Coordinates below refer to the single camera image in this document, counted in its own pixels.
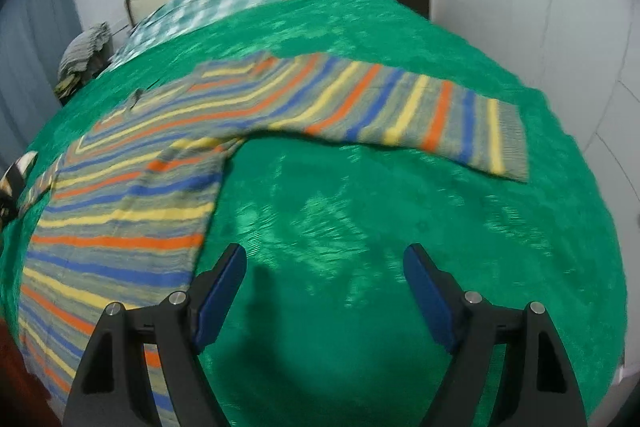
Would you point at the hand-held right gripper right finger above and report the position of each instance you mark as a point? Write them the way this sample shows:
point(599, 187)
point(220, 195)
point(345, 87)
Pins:
point(432, 297)

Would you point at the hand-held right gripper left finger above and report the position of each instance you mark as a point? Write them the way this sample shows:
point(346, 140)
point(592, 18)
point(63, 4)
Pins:
point(220, 294)

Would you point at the striped knit sweater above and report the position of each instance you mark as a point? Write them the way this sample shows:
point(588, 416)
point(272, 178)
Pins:
point(150, 187)

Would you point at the pile of grey clothes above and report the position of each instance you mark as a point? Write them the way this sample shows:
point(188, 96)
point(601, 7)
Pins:
point(82, 52)

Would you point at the green fuzzy blanket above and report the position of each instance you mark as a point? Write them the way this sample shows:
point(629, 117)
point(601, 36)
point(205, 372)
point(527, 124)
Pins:
point(340, 217)

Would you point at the dark red cloth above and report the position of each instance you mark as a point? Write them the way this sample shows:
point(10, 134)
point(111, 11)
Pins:
point(17, 382)

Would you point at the black and white cloth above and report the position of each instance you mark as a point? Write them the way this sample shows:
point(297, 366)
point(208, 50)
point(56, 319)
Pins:
point(15, 179)

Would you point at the grey curtain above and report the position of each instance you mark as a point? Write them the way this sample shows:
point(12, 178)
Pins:
point(30, 47)

